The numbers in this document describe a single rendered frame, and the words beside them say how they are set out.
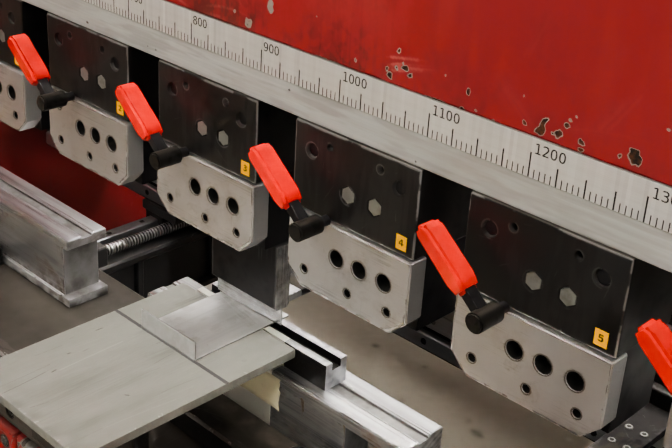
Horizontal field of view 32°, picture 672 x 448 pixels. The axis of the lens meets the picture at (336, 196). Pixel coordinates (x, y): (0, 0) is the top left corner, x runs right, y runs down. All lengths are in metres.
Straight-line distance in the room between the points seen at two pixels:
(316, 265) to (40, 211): 0.55
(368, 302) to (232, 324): 0.22
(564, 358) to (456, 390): 2.02
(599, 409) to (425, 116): 0.27
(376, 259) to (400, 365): 1.99
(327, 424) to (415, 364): 1.84
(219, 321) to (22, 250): 0.42
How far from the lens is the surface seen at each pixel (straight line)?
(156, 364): 1.17
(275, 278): 1.19
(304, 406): 1.20
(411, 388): 2.92
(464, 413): 2.86
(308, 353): 1.19
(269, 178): 1.04
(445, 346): 1.39
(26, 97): 1.43
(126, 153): 1.27
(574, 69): 0.85
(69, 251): 1.49
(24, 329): 1.48
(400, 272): 1.01
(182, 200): 1.21
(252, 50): 1.08
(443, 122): 0.93
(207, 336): 1.21
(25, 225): 1.55
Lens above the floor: 1.65
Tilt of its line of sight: 25 degrees down
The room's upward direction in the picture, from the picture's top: 4 degrees clockwise
